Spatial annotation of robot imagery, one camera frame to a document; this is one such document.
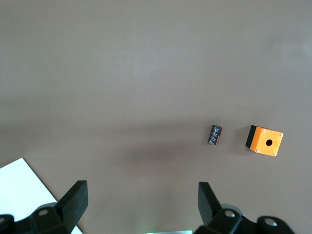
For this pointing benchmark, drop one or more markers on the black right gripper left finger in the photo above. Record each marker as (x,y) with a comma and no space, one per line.
(73,202)

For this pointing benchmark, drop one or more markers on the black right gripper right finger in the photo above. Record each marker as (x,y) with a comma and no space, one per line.
(209,209)

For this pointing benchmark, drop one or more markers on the white drawer cabinet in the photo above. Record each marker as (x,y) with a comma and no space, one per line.
(19,185)

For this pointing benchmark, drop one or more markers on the orange button box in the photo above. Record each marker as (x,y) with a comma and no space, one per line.
(267,143)

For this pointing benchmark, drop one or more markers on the small black capacitor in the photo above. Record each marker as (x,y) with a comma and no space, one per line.
(215,135)

